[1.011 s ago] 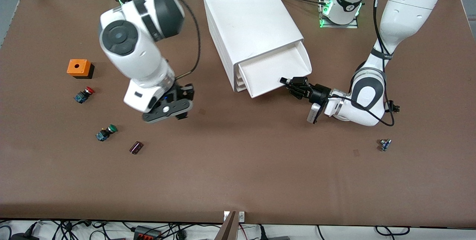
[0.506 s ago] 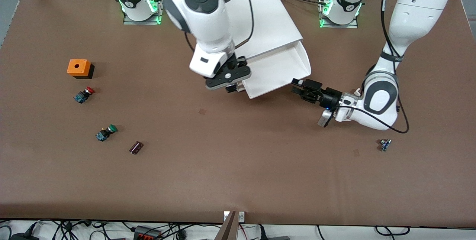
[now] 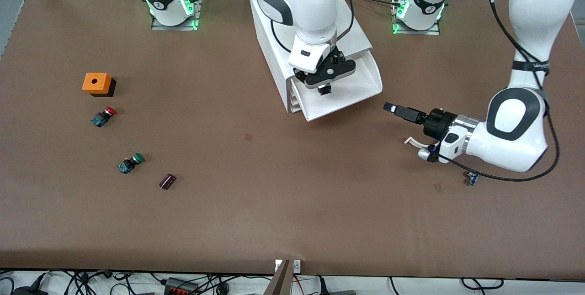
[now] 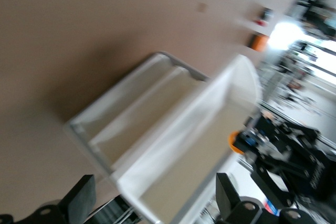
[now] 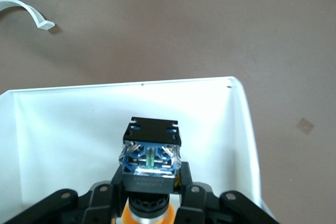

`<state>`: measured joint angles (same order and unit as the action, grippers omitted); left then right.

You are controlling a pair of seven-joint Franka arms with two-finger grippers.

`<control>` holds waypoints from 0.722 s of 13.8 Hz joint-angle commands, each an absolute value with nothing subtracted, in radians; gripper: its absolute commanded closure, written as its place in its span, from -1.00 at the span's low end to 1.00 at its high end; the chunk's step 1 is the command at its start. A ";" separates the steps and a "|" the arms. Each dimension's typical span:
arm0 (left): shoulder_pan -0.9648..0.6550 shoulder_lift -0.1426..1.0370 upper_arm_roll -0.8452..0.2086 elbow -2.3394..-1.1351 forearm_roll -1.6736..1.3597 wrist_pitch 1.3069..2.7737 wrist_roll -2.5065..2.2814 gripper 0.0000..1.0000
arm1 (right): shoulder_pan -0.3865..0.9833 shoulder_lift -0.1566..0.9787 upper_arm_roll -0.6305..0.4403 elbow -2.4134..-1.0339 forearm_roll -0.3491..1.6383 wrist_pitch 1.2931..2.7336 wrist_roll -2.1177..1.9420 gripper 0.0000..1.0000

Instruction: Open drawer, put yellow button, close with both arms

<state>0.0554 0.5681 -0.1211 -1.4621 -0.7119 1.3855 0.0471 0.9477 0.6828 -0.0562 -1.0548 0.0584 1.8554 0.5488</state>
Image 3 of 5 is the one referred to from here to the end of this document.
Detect white drawer cabinet shell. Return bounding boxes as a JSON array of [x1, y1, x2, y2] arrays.
[[248, 0, 373, 114]]

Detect orange box with hole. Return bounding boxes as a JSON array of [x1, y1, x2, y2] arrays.
[[82, 73, 117, 98]]

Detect black power strip red switches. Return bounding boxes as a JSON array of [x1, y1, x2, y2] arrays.
[[165, 278, 200, 295]]

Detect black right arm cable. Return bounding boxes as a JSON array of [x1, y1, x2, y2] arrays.
[[270, 0, 355, 54]]

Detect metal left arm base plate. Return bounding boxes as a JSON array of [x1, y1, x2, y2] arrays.
[[392, 0, 441, 36]]

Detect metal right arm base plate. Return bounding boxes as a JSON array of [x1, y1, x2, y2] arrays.
[[151, 0, 202, 31]]

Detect black looped cable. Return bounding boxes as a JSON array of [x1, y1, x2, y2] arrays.
[[461, 278, 504, 291]]

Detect grey wedge-shaped post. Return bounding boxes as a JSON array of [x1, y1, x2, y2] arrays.
[[263, 260, 293, 295]]

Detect green push button switch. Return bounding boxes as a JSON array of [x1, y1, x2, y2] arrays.
[[117, 153, 145, 174]]

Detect red push button switch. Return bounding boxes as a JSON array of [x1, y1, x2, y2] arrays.
[[90, 106, 117, 127]]

